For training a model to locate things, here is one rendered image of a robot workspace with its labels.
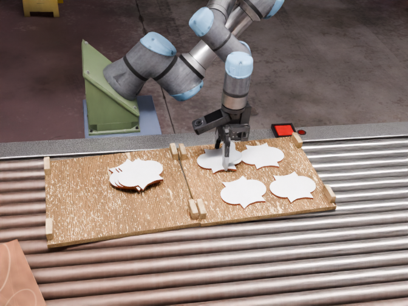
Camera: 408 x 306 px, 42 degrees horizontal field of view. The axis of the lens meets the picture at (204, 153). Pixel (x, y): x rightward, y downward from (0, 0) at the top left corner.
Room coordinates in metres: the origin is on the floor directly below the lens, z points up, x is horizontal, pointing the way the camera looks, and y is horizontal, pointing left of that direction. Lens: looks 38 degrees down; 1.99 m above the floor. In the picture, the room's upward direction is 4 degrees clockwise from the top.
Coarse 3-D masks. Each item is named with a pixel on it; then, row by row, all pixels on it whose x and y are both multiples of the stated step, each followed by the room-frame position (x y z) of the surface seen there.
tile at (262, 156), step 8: (264, 144) 1.41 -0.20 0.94; (248, 152) 1.36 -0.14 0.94; (256, 152) 1.36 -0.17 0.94; (264, 152) 1.37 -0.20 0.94; (272, 152) 1.37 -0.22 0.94; (280, 152) 1.37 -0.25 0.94; (248, 160) 1.32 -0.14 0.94; (256, 160) 1.32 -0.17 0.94; (264, 160) 1.33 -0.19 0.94; (272, 160) 1.33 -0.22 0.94; (280, 160) 1.33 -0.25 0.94; (256, 168) 1.29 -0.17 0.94
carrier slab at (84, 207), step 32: (64, 160) 1.27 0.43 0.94; (96, 160) 1.28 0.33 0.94; (160, 160) 1.30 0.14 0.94; (64, 192) 1.13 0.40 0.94; (96, 192) 1.13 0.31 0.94; (128, 192) 1.14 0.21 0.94; (160, 192) 1.15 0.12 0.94; (64, 224) 1.00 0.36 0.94; (96, 224) 1.01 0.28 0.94; (128, 224) 1.02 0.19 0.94; (160, 224) 1.02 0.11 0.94; (192, 224) 1.04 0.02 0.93
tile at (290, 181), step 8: (280, 176) 1.25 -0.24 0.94; (288, 176) 1.26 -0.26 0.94; (296, 176) 1.26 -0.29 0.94; (272, 184) 1.21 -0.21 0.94; (280, 184) 1.22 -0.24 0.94; (288, 184) 1.22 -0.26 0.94; (296, 184) 1.22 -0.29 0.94; (304, 184) 1.22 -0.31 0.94; (312, 184) 1.23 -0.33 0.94; (272, 192) 1.18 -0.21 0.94; (280, 192) 1.18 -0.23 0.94; (288, 192) 1.18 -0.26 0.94; (296, 192) 1.18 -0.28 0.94; (304, 192) 1.18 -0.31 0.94; (312, 192) 1.19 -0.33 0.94; (288, 200) 1.15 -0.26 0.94
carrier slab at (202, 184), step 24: (240, 144) 1.41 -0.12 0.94; (288, 144) 1.43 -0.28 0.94; (192, 168) 1.27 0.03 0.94; (240, 168) 1.29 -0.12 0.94; (264, 168) 1.30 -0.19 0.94; (288, 168) 1.30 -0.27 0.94; (312, 168) 1.31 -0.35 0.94; (192, 192) 1.16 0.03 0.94; (216, 192) 1.17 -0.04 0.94; (216, 216) 1.07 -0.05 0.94; (240, 216) 1.08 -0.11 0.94; (264, 216) 1.09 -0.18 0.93
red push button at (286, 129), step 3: (276, 126) 1.54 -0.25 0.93; (279, 126) 1.54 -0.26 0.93; (282, 126) 1.55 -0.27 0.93; (285, 126) 1.55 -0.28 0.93; (288, 126) 1.55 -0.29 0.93; (276, 129) 1.52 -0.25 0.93; (279, 129) 1.53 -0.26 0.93; (282, 129) 1.53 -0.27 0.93; (285, 129) 1.53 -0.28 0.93; (288, 129) 1.53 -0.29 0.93; (291, 129) 1.53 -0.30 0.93; (279, 132) 1.51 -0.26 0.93; (282, 132) 1.51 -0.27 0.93; (285, 132) 1.51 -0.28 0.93; (288, 132) 1.51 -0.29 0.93; (291, 132) 1.51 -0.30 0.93
